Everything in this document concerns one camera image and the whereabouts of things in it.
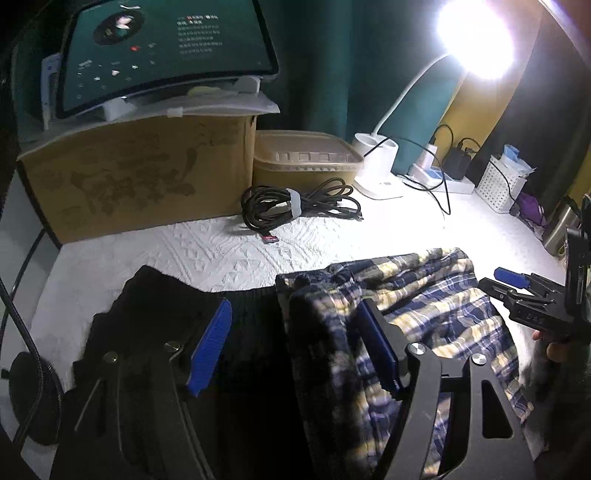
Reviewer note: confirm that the yellow curtain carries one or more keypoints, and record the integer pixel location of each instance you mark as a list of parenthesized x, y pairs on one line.
[(546, 115)]

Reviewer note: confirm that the stainless steel thermos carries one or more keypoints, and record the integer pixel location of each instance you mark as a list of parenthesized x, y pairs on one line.
[(566, 215)]

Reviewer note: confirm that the blue yellow plaid pants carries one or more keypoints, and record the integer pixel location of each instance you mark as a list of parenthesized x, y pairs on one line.
[(460, 409)]

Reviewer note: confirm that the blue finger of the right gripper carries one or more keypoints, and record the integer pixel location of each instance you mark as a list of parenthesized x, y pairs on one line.
[(511, 278)]

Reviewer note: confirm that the tan lidded plastic container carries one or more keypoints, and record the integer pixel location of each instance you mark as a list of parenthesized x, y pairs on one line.
[(302, 160)]

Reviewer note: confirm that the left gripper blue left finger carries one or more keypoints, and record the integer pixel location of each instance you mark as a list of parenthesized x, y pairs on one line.
[(206, 353)]

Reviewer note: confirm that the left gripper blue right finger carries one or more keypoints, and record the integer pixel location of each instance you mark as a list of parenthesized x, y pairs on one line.
[(370, 322)]

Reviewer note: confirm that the teal curtain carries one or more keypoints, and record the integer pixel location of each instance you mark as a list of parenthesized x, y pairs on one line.
[(343, 63)]

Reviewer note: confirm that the white usb charger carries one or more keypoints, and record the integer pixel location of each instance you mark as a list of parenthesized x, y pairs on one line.
[(429, 155)]

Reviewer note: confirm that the white textured bed cover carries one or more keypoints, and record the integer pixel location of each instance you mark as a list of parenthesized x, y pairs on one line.
[(66, 286)]

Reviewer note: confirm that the purple cloth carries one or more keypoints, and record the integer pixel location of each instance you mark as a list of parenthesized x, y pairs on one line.
[(530, 210)]

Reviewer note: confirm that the white power strip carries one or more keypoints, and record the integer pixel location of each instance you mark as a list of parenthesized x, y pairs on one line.
[(437, 180)]

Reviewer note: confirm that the white desk lamp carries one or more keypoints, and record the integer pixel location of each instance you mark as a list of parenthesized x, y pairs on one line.
[(474, 40)]

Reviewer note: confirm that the white perforated basket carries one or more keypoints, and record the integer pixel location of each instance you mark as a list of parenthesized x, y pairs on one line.
[(500, 186)]

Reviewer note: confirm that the black power adapter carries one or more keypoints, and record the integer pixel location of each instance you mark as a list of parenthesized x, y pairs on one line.
[(456, 162)]

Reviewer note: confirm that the blue tissue pack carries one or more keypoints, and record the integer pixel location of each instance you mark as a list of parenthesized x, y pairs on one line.
[(511, 159)]

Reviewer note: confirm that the cardboard box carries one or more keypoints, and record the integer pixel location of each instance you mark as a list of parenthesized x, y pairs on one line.
[(140, 174)]

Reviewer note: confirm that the tablet on stand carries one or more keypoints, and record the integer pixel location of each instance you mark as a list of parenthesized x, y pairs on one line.
[(116, 49)]

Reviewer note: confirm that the black folded garment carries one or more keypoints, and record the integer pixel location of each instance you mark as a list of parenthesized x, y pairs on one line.
[(130, 415)]

